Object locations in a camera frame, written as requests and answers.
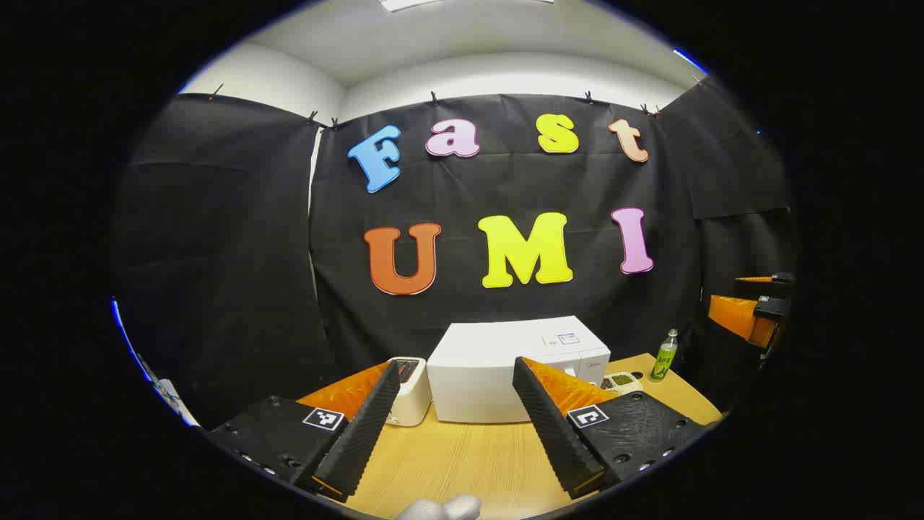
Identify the white divided bean dish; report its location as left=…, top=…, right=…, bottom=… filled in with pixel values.
left=601, top=371, right=645, bottom=397

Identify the white toaster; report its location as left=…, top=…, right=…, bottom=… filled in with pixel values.
left=386, top=357, right=434, bottom=427

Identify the green drink bottle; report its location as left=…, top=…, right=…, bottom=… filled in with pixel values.
left=649, top=329, right=679, bottom=383

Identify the white microwave oven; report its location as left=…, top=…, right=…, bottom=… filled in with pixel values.
left=426, top=316, right=611, bottom=424

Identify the black backdrop cloth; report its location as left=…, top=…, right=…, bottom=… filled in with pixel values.
left=112, top=76, right=798, bottom=430

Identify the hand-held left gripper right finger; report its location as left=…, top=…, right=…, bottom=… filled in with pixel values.
left=513, top=356, right=712, bottom=501

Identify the ceiling light panel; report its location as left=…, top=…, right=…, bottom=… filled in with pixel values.
left=380, top=0, right=555, bottom=12

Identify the white side table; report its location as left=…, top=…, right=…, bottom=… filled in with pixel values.
left=154, top=378, right=201, bottom=428

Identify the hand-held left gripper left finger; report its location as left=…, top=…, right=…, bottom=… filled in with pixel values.
left=204, top=360, right=401, bottom=504

